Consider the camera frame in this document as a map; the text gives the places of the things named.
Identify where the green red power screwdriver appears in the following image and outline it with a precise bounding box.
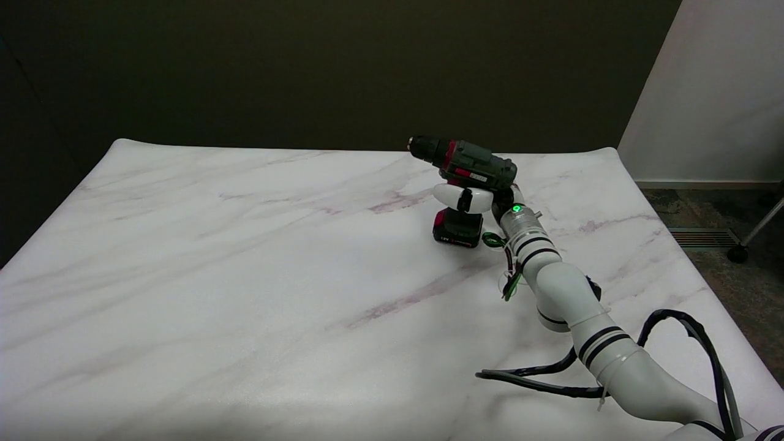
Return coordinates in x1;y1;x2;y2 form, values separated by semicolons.
408;135;518;249

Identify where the black looping robot cable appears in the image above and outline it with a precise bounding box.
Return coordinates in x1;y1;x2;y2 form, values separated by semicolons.
475;309;745;441

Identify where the metal floor vent grille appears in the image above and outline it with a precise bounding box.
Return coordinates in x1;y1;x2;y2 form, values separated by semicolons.
668;227;742;248

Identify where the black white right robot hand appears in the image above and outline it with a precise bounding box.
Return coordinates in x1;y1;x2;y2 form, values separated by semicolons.
432;182;527;216

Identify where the grey chair leg with caster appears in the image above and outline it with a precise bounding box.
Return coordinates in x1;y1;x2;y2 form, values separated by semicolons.
726;195;784;265

